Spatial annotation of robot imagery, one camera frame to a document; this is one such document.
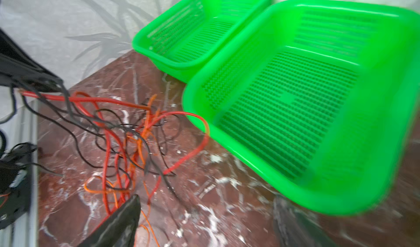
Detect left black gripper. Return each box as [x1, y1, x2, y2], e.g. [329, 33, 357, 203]
[1, 31, 62, 92]

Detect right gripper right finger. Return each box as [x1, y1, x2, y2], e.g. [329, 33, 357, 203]
[273, 196, 337, 247]

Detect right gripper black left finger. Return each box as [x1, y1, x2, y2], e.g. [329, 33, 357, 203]
[79, 195, 141, 247]

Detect red orange cables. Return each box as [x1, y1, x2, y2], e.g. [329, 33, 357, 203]
[19, 89, 211, 247]

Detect middle green plastic basket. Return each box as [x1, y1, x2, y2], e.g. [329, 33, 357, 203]
[182, 0, 420, 216]

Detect green plastic basket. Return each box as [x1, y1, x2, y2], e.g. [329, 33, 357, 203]
[182, 0, 420, 216]
[132, 0, 274, 83]

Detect left green plastic basket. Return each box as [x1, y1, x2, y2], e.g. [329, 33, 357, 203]
[132, 0, 274, 83]

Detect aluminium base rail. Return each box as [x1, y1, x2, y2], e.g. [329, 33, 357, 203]
[1, 101, 39, 247]

